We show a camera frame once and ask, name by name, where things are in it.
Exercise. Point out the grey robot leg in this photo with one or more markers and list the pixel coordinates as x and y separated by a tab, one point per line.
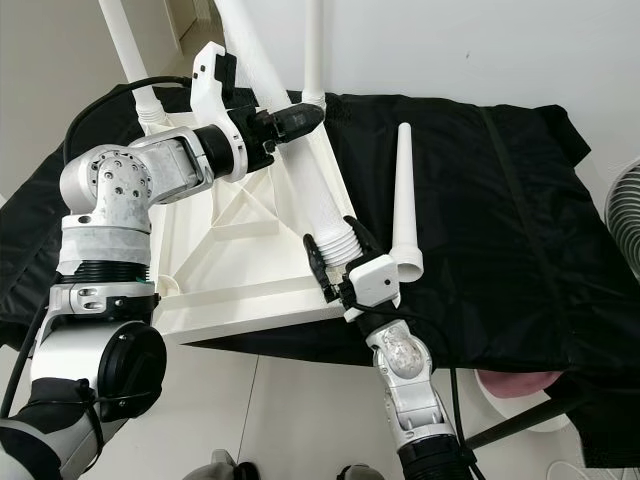
228	467
355	472

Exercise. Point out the black fabric table cover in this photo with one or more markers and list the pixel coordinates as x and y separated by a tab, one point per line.
510	230

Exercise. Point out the grey robot left leg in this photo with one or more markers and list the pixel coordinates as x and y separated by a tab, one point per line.
228	467

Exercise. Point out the grey robot right leg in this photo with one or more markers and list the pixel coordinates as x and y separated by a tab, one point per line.
355	472

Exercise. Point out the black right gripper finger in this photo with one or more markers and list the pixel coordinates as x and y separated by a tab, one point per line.
321	272
362	238

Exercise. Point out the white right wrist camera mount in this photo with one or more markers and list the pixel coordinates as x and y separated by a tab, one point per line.
375	285

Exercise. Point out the white pedestal fan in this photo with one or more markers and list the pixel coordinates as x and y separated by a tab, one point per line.
625	215

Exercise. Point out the black metal table leg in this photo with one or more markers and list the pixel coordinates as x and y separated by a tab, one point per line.
520	425

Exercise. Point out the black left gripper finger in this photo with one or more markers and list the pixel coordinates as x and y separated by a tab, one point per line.
302	118

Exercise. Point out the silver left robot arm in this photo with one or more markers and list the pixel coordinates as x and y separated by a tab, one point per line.
120	185

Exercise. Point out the white plastic table top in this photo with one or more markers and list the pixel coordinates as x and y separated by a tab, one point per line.
250	290

